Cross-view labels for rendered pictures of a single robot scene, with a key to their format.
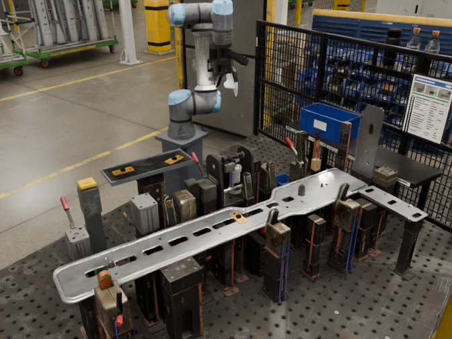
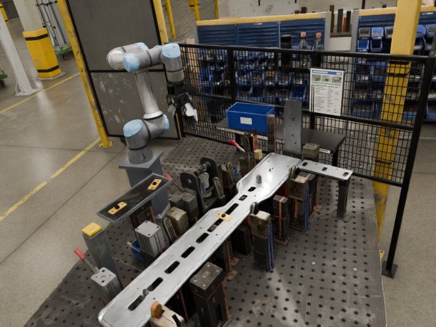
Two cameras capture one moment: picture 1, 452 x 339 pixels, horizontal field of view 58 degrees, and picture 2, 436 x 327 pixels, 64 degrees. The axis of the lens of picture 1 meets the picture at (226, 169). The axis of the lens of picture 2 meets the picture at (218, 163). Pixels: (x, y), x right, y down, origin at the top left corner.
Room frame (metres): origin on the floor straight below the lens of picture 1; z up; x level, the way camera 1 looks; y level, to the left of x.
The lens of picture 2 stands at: (0.10, 0.32, 2.10)
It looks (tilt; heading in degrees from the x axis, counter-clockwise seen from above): 31 degrees down; 344
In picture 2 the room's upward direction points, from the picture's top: 7 degrees counter-clockwise
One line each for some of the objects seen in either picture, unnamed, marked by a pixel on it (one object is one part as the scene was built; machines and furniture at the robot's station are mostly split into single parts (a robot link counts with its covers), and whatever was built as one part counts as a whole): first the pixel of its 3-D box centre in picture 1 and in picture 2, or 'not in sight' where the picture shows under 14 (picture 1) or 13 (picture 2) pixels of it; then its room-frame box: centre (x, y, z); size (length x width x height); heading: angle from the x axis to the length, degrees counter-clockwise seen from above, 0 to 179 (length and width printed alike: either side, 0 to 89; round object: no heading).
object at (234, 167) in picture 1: (231, 200); (205, 202); (1.61, -0.02, 0.94); 0.18 x 0.13 x 0.49; 123
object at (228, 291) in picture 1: (222, 255); (218, 250); (1.34, 0.01, 0.84); 0.17 x 0.06 x 0.29; 33
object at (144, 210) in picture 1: (148, 243); (156, 261); (1.34, 0.32, 0.90); 0.13 x 0.10 x 0.41; 33
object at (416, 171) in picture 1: (352, 146); (275, 132); (2.04, -0.69, 1.02); 0.90 x 0.22 x 0.03; 33
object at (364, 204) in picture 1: (359, 229); (305, 195); (1.52, -0.60, 0.84); 0.11 x 0.10 x 0.28; 33
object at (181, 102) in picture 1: (181, 103); (135, 133); (2.02, 0.23, 1.27); 0.13 x 0.12 x 0.14; 103
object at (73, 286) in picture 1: (235, 220); (222, 220); (1.37, -0.04, 1.00); 1.38 x 0.22 x 0.02; 123
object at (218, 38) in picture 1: (222, 37); (176, 75); (1.64, 0.01, 1.66); 0.08 x 0.08 x 0.05
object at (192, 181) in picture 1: (192, 220); (181, 228); (1.51, 0.15, 0.90); 0.05 x 0.05 x 0.40; 33
